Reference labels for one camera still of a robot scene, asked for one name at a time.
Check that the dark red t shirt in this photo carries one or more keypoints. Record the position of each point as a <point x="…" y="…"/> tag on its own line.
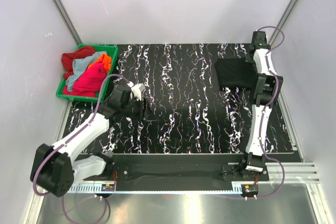
<point x="68" y="58"/>

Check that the light blue t shirt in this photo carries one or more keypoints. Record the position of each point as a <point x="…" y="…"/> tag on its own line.
<point x="79" y="66"/>

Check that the aluminium rail profile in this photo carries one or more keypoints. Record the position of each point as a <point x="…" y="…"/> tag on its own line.
<point x="294" y="172"/>

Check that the left corner frame post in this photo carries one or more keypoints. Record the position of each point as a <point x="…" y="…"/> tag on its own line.
<point x="67" y="21"/>

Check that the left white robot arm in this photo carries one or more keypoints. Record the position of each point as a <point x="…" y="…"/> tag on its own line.
<point x="56" y="167"/>

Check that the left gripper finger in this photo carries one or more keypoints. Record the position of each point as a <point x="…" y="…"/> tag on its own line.
<point x="145" y="103"/>
<point x="149" y="116"/>

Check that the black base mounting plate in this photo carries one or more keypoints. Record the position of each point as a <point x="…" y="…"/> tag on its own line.
<point x="170" y="185"/>

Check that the right corner frame post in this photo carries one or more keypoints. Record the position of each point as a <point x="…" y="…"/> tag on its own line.
<point x="282" y="21"/>

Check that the black t shirt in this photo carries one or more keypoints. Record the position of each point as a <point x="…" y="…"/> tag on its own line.
<point x="235" y="73"/>

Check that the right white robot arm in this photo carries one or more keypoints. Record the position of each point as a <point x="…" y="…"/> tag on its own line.
<point x="263" y="96"/>

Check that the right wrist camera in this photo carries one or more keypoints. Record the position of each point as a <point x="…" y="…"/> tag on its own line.
<point x="259" y="40"/>

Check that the magenta t shirt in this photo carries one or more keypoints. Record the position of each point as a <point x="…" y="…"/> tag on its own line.
<point x="89" y="83"/>

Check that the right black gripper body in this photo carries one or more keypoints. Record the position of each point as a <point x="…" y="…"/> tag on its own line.
<point x="249" y="59"/>

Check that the black marbled table mat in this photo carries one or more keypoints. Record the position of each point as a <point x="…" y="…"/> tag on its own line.
<point x="192" y="114"/>

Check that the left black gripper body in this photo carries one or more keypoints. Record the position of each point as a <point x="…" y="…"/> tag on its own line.
<point x="134" y="109"/>

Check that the orange t shirt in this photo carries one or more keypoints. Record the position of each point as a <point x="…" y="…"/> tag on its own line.
<point x="106" y="60"/>

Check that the corner frame post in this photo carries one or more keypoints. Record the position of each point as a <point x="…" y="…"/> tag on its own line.
<point x="67" y="21"/>
<point x="282" y="21"/>

